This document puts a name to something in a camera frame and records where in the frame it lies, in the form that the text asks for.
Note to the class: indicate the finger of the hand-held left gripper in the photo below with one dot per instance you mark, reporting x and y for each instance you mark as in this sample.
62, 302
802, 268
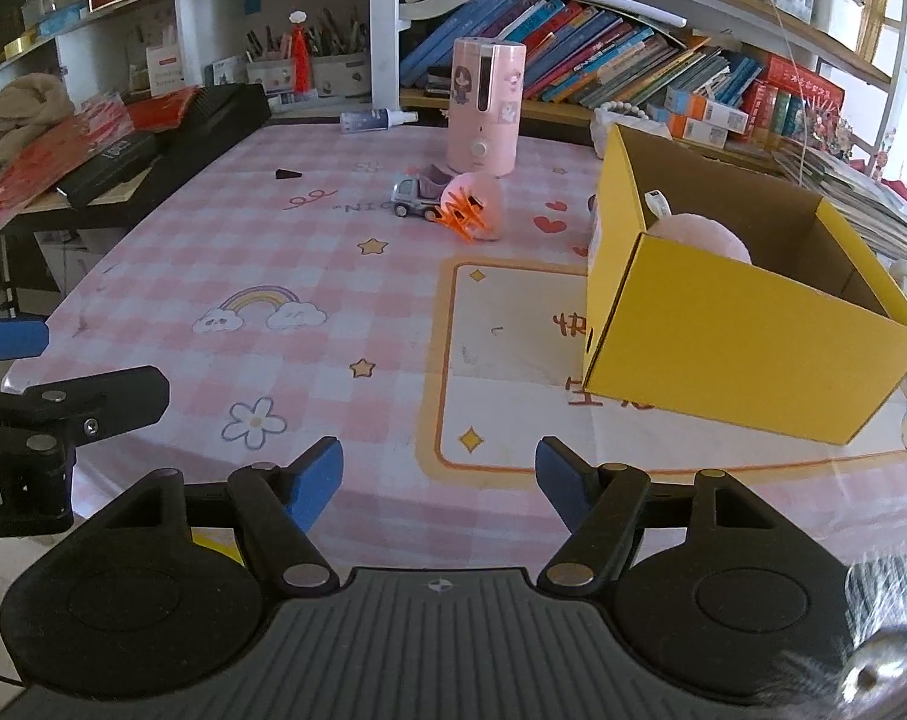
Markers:
115, 397
10, 341

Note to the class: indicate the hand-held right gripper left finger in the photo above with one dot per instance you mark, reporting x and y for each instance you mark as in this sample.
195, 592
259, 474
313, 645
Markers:
314, 481

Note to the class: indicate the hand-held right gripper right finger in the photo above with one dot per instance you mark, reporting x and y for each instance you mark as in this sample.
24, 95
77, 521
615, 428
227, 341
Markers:
566, 481

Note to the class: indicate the yellow cardboard box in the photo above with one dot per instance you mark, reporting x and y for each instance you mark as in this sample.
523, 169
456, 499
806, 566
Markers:
723, 360

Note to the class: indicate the pink pig plush toy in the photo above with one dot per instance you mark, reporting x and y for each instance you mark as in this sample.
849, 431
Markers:
701, 238

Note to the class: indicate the red paper packets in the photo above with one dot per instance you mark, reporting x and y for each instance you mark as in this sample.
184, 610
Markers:
48, 150

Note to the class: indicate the black flat box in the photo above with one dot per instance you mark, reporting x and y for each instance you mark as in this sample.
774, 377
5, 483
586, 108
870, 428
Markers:
108, 165

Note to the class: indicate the pink checked tablecloth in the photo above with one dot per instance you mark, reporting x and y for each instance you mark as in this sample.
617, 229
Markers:
310, 277

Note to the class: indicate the beige bundled cloth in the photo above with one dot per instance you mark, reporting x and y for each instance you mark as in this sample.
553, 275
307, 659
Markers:
22, 116

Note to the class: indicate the small black cone cap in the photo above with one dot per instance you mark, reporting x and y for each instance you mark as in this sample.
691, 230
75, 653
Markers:
288, 175

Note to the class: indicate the orange hair claw clip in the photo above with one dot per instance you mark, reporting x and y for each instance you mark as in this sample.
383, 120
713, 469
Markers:
461, 219

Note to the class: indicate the pink round plush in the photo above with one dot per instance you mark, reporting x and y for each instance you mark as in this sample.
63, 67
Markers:
483, 202

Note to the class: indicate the grey toy truck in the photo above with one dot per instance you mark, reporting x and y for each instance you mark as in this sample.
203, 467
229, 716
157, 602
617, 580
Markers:
416, 195

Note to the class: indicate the white box red label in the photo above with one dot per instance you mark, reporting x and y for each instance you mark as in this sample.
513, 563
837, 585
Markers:
166, 71

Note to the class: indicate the grey furry cuff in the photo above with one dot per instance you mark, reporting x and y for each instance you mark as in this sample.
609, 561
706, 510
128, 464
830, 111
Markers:
881, 600

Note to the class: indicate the white beaded handbag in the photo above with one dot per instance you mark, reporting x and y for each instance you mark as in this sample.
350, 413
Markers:
611, 131

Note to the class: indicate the white pen holder box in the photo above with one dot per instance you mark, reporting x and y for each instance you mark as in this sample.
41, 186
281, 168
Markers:
341, 76
267, 76

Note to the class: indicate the white spray bottle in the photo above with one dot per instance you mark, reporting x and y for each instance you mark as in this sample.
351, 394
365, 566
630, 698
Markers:
371, 121

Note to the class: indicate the white side shelf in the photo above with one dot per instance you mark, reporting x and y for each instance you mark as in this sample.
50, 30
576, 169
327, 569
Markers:
190, 15

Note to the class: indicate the orange and white carton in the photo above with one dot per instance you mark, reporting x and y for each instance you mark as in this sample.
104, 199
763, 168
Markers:
707, 106
697, 131

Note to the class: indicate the pink humidifier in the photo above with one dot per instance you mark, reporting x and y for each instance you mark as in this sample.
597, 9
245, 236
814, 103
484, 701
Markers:
485, 112

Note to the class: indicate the red tassel ornament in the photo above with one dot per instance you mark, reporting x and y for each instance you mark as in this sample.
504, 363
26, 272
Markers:
301, 60

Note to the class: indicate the stack of papers and booklets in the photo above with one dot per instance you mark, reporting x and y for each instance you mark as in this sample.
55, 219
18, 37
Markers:
851, 195

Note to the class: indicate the row of leaning books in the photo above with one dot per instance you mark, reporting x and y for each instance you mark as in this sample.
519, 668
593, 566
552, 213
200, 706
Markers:
573, 52

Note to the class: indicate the red thick dictionaries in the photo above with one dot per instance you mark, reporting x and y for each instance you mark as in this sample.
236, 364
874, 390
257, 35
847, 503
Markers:
794, 97

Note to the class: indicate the white pen cups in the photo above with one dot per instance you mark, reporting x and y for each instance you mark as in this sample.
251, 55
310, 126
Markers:
821, 4

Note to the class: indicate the white bookshelf frame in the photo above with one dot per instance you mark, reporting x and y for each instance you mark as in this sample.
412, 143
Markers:
386, 30

